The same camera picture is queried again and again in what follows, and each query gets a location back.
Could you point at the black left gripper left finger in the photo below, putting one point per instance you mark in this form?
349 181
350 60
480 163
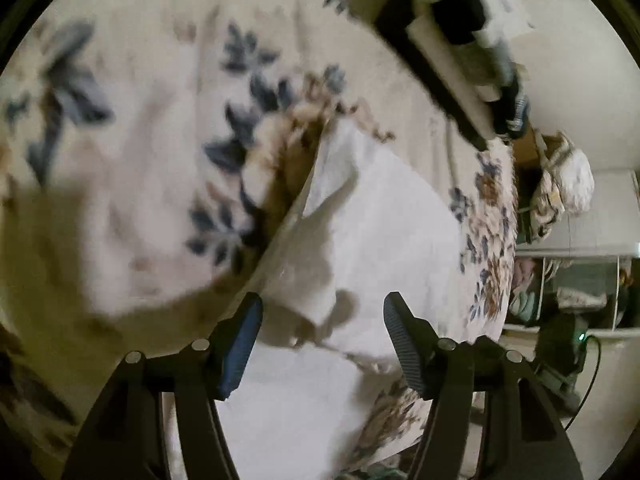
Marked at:
123 436

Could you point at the floral bed blanket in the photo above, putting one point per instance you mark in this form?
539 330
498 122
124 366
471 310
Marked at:
150 152

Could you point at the white t-shirt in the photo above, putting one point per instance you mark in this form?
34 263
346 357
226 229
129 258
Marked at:
323 390

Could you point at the chair with clothes pile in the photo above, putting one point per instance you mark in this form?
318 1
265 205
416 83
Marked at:
554 180

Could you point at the black grey striped folded garment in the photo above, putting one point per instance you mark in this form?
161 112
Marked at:
458 51

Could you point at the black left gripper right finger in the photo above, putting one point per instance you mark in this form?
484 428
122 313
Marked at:
522 438

